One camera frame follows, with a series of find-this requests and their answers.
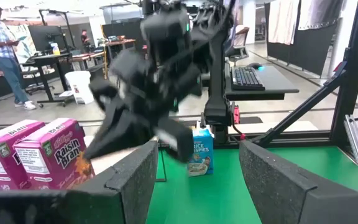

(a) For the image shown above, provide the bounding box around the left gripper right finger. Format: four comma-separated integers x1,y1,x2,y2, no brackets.
239,139,358,224

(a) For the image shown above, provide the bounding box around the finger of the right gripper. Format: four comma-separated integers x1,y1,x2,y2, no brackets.
84,107,127,158
87,111,155,158

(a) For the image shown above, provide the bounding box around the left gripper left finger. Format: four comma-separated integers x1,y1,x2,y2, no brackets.
65,139,158,224

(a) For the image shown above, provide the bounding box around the light blue Rice Krispies box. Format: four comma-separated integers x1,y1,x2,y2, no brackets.
186,127,214,177

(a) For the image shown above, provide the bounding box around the white trash bin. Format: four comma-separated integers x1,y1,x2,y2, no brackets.
64,70,95,105

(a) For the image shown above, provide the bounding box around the green table mat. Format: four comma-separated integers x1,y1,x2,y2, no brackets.
146,146,358,224

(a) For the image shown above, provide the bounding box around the black keyboard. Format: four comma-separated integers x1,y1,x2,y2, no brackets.
231,66,266,91

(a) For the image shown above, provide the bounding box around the black standing desk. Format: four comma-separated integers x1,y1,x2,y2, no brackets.
31,52,74,108

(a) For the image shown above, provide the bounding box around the office chair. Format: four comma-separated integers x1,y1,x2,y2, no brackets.
225,26,250,65

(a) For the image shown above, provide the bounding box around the black monitor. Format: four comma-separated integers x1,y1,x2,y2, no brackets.
28,24,63,52

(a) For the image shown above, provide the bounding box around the black workstation desk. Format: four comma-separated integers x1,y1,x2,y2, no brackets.
224,64,300,102

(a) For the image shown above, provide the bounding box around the white hanging cloth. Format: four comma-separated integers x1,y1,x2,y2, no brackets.
267,0,301,46

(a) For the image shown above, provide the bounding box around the gray hanging cloth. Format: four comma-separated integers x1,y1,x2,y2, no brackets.
298,0,344,30

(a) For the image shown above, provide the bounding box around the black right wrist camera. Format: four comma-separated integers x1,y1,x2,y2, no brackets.
140,9,194,65

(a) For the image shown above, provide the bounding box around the black metal rig frame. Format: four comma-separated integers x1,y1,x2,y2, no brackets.
160,0,358,181

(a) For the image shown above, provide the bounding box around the black partition wall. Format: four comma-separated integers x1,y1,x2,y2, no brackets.
264,2,338,77

